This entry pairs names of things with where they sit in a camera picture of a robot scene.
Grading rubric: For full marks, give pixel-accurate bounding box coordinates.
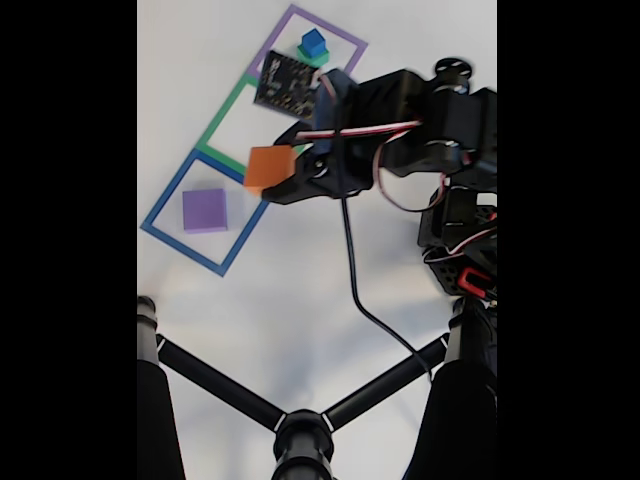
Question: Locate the circuit board camera, blue mount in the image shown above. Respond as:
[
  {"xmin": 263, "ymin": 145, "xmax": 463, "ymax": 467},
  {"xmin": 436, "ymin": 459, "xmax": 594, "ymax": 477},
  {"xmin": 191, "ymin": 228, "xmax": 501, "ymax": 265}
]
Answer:
[{"xmin": 253, "ymin": 49, "xmax": 361, "ymax": 156}]

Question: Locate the blue square frame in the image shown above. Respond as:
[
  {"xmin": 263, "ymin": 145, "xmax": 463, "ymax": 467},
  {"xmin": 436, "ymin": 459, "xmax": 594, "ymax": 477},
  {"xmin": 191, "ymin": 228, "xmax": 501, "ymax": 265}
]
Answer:
[{"xmin": 139, "ymin": 148, "xmax": 275, "ymax": 278}]

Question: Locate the orange square block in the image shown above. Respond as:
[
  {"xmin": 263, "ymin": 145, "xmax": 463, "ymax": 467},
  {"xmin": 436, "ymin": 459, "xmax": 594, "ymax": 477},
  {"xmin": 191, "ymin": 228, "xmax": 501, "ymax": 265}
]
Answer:
[{"xmin": 243, "ymin": 146, "xmax": 299, "ymax": 197}]

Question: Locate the thick black camera cable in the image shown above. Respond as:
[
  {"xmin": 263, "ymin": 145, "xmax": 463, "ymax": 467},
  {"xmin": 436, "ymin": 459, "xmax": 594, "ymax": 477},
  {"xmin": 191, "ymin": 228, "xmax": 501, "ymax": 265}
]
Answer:
[{"xmin": 332, "ymin": 89, "xmax": 435, "ymax": 384}]

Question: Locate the green cube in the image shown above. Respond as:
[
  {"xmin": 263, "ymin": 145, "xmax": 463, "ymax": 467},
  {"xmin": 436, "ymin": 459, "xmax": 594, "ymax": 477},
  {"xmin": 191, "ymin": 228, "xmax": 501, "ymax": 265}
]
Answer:
[{"xmin": 295, "ymin": 43, "xmax": 330, "ymax": 69}]

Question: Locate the purple square block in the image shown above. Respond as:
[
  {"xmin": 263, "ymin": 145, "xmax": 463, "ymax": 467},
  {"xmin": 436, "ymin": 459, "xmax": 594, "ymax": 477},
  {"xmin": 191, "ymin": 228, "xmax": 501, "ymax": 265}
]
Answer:
[{"xmin": 181, "ymin": 188, "xmax": 230, "ymax": 235}]

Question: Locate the red clamp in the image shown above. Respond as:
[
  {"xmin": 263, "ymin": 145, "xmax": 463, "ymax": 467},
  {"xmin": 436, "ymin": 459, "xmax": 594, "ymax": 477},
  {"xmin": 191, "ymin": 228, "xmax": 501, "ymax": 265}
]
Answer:
[{"xmin": 457, "ymin": 267, "xmax": 494, "ymax": 296}]

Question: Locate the small blue cube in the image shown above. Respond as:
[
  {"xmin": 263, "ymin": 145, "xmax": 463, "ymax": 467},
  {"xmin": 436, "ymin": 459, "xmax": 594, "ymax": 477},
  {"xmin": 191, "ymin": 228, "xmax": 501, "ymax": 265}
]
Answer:
[{"xmin": 301, "ymin": 28, "xmax": 328, "ymax": 56}]

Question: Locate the purple square frame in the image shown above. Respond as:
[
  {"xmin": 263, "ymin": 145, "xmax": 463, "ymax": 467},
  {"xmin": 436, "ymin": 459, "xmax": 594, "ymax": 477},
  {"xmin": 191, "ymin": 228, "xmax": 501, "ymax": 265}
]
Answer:
[{"xmin": 247, "ymin": 3, "xmax": 370, "ymax": 84}]

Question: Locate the red white base servo cable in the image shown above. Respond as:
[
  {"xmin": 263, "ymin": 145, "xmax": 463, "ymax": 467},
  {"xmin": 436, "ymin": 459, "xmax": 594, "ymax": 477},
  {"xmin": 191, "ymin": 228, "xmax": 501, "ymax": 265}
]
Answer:
[{"xmin": 423, "ymin": 212, "xmax": 498, "ymax": 265}]

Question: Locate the black tripod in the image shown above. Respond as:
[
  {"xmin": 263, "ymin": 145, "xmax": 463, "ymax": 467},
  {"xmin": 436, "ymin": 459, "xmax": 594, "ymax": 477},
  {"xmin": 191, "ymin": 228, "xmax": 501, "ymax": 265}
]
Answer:
[{"xmin": 137, "ymin": 294, "xmax": 498, "ymax": 480}]

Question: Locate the green square frame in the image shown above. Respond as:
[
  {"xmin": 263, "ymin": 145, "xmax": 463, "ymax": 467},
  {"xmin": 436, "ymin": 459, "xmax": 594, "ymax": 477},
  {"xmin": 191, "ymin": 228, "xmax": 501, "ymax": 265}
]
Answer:
[{"xmin": 194, "ymin": 74, "xmax": 309, "ymax": 177}]

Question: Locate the red white gripper servo cable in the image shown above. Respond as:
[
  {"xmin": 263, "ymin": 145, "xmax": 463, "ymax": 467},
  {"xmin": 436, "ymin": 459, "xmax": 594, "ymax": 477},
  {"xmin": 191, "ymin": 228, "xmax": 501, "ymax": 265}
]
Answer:
[{"xmin": 294, "ymin": 74, "xmax": 474, "ymax": 212}]

